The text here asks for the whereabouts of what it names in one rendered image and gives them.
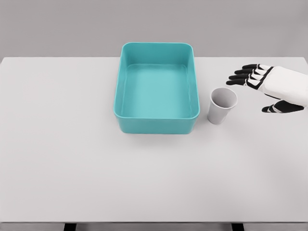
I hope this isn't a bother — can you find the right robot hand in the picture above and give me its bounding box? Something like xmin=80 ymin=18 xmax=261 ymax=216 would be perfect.
xmin=226 ymin=64 xmax=308 ymax=114

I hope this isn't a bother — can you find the white paper cup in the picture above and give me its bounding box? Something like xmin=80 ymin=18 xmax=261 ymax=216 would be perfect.
xmin=207 ymin=87 xmax=238 ymax=125

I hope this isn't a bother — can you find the teal plastic basket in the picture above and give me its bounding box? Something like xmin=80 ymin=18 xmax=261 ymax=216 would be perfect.
xmin=113 ymin=42 xmax=201 ymax=135

